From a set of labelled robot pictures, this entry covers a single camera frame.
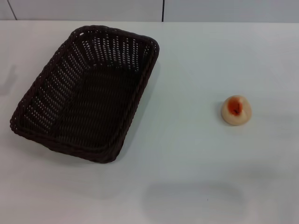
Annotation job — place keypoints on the black woven rectangular basket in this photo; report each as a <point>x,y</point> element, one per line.
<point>93,98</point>

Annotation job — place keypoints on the black vertical wall strip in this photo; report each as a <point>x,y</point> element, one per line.
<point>162,10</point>

